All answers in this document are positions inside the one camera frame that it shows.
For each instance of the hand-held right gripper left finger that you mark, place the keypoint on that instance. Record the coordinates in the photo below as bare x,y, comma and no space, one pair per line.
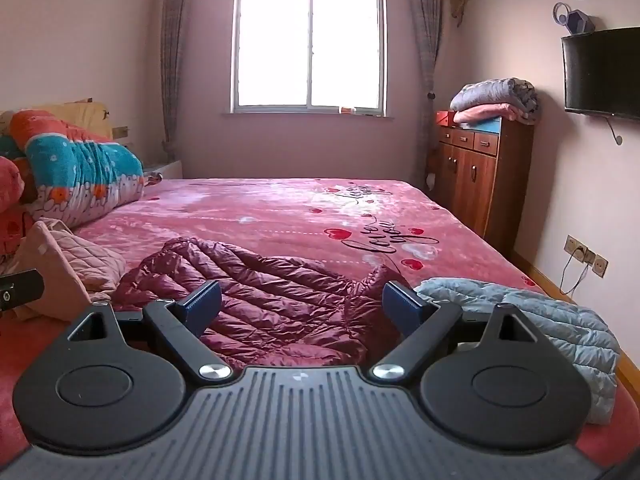
202,305

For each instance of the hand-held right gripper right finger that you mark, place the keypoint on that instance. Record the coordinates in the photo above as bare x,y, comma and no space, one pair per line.
402,306

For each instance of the black wall television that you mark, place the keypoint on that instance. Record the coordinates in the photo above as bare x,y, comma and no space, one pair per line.
600,72

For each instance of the red plush pillow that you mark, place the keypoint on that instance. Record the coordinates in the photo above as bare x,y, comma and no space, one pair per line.
10,210

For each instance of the grey folded blanket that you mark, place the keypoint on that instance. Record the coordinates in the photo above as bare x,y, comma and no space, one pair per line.
500,92

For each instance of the grey checked curtain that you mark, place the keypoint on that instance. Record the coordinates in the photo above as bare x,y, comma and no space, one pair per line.
172,60
425,60

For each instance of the light blue down jacket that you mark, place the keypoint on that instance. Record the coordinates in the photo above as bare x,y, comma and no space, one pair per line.
550,320

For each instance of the blue hexagon wall shelf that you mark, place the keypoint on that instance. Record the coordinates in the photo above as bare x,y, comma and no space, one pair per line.
582,22

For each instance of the window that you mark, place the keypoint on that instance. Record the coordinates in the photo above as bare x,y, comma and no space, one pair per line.
307,45

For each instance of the red box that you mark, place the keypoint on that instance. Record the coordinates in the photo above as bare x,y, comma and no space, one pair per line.
444,117

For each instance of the blue box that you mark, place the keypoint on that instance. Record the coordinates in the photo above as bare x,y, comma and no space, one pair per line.
487,126

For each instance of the bed with pink printed blanket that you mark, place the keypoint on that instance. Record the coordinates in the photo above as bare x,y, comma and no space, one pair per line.
280,210

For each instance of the maroon down jacket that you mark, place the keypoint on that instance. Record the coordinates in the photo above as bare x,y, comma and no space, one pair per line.
280,290

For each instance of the colourful floral quilt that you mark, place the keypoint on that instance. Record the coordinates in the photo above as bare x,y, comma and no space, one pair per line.
80,170

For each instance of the yellow pillow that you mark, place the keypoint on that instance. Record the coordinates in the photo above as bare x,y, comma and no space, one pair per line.
85,112

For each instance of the wall socket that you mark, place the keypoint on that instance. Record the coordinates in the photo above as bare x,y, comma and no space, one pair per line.
597,262
575,246

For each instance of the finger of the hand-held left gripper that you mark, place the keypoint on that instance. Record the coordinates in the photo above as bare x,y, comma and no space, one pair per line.
22,290

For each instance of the pink folded blanket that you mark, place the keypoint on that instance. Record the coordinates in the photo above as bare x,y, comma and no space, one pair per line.
480,114

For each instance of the brown wooden cabinet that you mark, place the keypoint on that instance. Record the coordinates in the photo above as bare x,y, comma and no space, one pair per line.
480,180

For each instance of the pink quilted jacket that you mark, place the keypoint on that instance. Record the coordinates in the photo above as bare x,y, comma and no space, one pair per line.
65,260

